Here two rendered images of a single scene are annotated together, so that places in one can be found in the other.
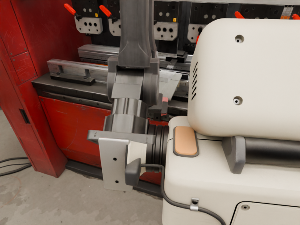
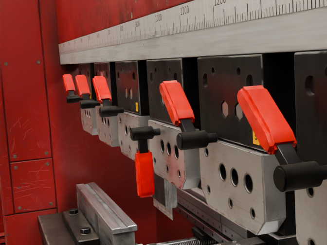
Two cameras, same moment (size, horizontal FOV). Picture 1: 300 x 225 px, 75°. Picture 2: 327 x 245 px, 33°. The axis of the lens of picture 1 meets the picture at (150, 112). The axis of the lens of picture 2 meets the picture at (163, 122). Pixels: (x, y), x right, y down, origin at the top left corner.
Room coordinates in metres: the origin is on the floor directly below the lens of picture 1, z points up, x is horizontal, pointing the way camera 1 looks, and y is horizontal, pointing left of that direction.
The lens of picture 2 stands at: (0.48, -0.83, 1.34)
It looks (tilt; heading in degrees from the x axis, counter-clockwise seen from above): 7 degrees down; 54
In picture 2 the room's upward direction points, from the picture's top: 4 degrees counter-clockwise
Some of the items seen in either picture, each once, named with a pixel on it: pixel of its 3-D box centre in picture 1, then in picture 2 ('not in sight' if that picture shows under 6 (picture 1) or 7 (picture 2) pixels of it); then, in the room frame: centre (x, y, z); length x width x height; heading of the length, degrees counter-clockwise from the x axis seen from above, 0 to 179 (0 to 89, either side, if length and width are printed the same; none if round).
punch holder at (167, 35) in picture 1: (164, 19); (150, 108); (1.01, -0.07, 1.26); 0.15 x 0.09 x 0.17; 72
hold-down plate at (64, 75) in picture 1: (72, 78); (79, 228); (1.14, 0.50, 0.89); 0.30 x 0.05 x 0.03; 72
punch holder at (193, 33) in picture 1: (206, 22); (192, 118); (0.95, -0.26, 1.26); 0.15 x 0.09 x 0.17; 72
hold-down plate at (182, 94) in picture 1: (169, 94); not in sight; (0.94, -0.11, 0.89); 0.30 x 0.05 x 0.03; 72
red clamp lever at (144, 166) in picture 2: (198, 38); (147, 161); (0.89, -0.22, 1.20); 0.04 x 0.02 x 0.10; 162
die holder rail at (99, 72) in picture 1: (83, 71); (102, 218); (1.18, 0.43, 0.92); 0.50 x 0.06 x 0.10; 72
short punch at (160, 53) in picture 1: (167, 47); (161, 185); (1.00, -0.09, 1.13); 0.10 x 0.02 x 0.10; 72
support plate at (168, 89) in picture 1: (159, 83); not in sight; (0.86, -0.04, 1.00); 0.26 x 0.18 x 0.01; 162
